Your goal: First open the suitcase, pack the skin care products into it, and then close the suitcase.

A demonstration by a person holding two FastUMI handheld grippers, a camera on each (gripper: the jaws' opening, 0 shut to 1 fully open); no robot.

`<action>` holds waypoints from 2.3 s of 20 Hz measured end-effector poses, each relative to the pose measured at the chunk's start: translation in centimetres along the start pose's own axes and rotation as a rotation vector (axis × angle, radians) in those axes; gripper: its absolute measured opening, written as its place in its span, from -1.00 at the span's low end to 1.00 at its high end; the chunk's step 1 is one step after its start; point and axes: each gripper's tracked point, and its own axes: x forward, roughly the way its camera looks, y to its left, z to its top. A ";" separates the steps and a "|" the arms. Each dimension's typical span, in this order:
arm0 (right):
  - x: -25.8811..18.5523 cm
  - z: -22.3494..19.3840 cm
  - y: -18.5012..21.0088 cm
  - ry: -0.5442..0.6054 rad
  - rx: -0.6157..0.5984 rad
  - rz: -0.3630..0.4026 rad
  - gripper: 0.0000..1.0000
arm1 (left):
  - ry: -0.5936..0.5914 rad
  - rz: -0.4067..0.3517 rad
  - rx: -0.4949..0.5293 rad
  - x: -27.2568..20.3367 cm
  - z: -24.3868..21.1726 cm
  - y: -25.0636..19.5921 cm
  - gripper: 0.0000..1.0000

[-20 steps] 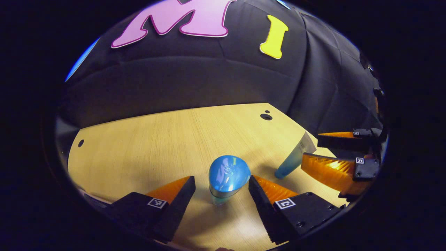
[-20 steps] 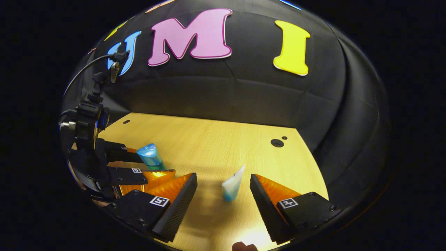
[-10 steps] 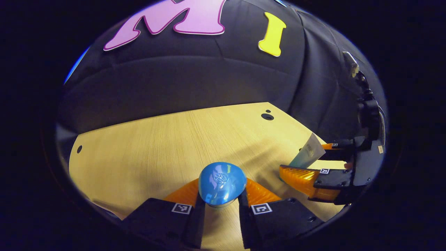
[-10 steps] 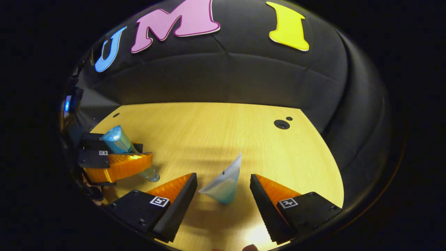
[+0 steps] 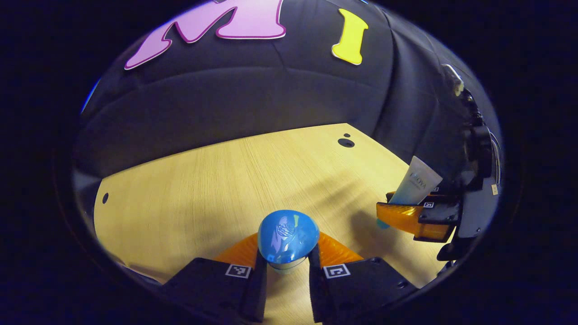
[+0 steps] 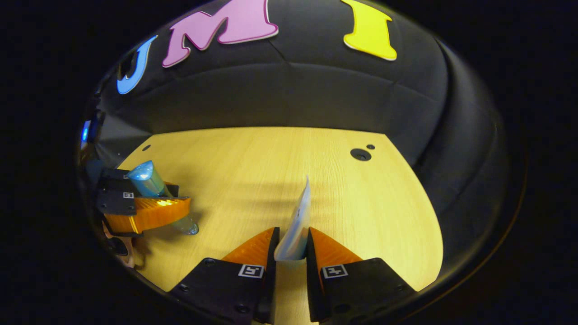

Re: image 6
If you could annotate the blue skin care bottle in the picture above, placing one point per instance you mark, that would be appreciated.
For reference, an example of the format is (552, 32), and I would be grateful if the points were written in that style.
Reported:
(144, 178)

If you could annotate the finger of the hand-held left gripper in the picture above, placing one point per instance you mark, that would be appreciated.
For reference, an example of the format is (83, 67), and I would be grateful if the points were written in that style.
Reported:
(115, 178)
(149, 214)

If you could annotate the black backdrop cloth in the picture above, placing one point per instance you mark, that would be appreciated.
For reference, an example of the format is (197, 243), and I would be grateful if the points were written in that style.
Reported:
(316, 90)

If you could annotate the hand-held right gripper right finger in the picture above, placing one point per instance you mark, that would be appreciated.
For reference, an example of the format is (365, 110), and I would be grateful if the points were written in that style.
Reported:
(312, 293)

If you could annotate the blue white skin care tube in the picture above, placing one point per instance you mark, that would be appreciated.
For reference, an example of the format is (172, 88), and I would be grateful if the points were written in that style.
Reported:
(295, 225)

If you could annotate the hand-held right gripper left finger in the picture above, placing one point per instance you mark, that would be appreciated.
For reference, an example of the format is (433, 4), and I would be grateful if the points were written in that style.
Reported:
(269, 298)

